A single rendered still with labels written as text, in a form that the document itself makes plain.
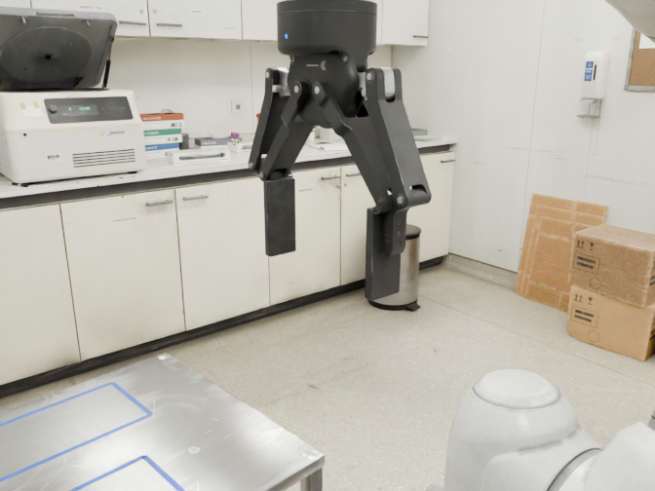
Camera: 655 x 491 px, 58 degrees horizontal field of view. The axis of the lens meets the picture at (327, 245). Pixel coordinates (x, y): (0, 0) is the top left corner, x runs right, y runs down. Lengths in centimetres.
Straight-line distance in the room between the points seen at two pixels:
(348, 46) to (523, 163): 340
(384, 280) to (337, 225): 302
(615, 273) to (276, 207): 271
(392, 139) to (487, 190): 358
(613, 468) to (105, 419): 73
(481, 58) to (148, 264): 239
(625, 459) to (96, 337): 248
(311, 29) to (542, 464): 54
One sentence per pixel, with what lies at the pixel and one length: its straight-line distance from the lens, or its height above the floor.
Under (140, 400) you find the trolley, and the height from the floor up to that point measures 82.
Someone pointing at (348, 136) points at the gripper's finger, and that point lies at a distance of 43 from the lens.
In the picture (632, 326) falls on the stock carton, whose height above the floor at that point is 16.
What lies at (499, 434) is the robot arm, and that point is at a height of 94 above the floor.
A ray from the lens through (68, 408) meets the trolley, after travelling 109.
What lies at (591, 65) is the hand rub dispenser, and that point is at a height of 137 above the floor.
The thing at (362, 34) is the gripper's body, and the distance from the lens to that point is 44.
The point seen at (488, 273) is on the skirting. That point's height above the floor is 3.
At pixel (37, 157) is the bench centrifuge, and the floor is 101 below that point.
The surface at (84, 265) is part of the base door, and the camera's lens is 278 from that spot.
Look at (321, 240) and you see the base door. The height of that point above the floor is 40.
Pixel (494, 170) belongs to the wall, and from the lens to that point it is 394.
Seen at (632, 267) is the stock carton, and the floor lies 46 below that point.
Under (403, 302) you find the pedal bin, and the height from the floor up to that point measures 5.
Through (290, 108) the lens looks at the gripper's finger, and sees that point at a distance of 48.
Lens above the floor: 136
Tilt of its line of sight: 17 degrees down
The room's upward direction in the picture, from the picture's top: straight up
